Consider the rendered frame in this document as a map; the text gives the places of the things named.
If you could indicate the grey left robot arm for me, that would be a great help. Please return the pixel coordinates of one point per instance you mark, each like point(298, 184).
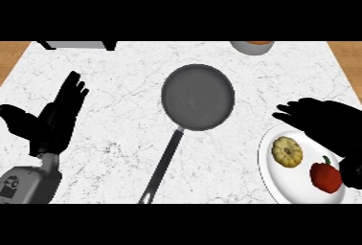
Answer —
point(29, 182)

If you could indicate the red bell pepper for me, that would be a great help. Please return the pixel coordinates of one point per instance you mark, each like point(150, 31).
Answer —
point(326, 177)

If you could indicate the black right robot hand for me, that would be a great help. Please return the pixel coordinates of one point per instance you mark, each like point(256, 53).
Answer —
point(330, 122)

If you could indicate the grey frying pan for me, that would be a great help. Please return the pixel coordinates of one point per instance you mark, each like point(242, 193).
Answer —
point(199, 97)

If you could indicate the yellow squash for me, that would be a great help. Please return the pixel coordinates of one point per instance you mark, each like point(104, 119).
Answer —
point(287, 151)

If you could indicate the grey appliance with black feet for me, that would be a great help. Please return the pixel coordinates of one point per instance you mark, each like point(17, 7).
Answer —
point(78, 45)

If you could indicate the white plate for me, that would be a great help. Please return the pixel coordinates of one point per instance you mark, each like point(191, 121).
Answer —
point(292, 178)

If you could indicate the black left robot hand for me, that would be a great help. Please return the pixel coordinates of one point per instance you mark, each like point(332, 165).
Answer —
point(55, 118)

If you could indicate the grey cup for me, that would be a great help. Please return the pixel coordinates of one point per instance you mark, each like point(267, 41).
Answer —
point(252, 47)

